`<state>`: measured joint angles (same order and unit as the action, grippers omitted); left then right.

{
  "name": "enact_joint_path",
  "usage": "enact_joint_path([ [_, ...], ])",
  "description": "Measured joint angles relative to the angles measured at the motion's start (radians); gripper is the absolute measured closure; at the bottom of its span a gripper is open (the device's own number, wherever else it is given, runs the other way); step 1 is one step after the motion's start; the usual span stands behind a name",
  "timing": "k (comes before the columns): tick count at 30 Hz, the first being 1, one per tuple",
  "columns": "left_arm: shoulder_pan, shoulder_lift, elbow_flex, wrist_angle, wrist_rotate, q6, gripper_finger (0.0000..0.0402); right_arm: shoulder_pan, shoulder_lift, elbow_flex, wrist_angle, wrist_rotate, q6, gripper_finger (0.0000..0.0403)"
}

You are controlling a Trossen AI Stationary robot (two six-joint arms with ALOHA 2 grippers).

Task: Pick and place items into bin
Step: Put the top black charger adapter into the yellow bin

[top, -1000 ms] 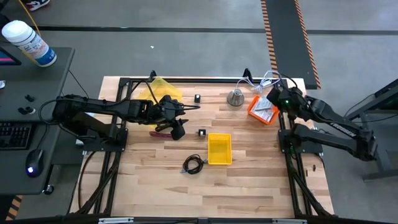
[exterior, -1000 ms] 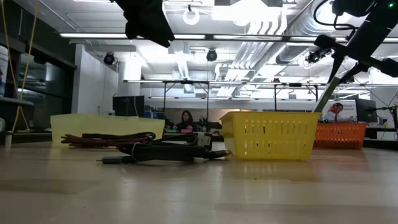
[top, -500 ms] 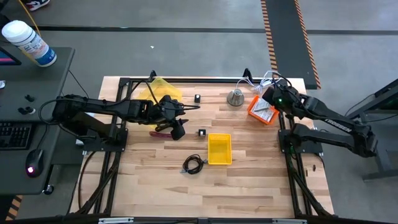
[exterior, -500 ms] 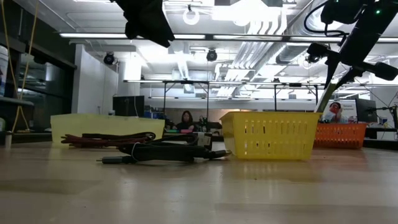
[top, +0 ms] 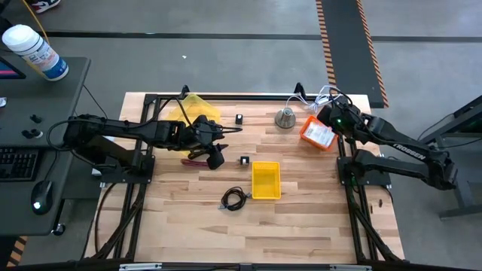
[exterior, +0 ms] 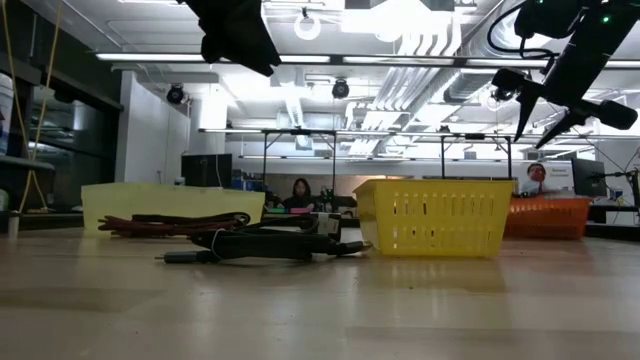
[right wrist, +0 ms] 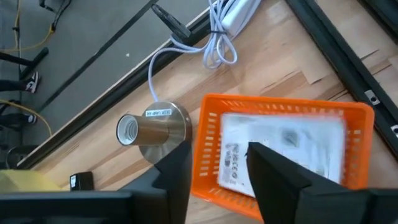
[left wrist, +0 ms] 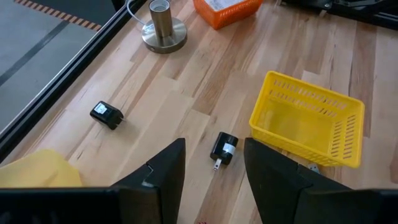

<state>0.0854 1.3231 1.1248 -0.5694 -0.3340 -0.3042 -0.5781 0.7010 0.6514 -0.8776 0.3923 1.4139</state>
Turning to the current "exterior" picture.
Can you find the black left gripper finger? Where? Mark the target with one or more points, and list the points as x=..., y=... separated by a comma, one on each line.
x=245, y=52

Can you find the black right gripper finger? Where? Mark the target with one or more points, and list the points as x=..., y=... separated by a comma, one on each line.
x=565, y=124
x=528, y=105

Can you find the translucent yellow plastic bin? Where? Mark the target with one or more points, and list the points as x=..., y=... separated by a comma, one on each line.
x=165, y=200

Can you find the poster with face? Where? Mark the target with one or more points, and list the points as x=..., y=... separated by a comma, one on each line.
x=545, y=177

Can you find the thin black monitor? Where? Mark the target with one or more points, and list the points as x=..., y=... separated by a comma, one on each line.
x=589, y=177

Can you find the orange slotted plastic basket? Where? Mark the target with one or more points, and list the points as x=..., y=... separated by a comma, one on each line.
x=547, y=217

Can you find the black boxy monitor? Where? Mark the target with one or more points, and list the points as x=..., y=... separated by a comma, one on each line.
x=206, y=170

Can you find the small yellow slotted basket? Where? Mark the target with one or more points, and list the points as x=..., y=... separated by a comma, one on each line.
x=435, y=220

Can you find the person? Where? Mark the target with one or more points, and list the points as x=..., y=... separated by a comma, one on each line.
x=300, y=192

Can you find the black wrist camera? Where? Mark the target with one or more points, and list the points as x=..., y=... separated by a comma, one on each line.
x=550, y=17

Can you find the black metal frame stand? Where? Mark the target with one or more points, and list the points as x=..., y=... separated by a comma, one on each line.
x=300, y=132
x=475, y=136

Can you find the black ceiling camera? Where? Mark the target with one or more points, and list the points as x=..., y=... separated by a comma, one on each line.
x=175, y=94
x=340, y=89

